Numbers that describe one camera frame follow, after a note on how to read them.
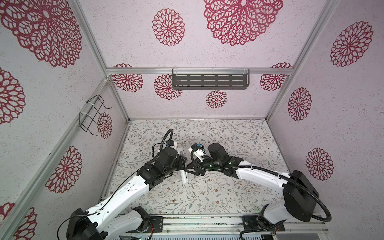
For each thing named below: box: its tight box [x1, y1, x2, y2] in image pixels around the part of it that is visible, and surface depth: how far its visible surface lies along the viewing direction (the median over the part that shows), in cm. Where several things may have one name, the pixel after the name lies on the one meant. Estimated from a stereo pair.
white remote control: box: [180, 170, 188, 185], surface depth 74 cm
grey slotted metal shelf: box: [172, 68, 250, 90], surface depth 96 cm
